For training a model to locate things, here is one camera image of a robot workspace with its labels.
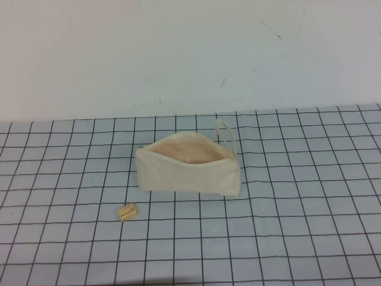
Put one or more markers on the blue grid-patterned tablecloth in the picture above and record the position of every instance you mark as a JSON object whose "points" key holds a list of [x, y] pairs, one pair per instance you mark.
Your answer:
{"points": [[297, 208]]}

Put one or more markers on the yellow rectangular printed eraser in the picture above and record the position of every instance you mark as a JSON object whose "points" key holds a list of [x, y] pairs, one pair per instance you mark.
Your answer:
{"points": [[127, 212]]}

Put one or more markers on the cream canvas zipper pencil case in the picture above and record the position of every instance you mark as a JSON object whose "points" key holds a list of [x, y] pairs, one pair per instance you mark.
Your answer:
{"points": [[184, 178]]}

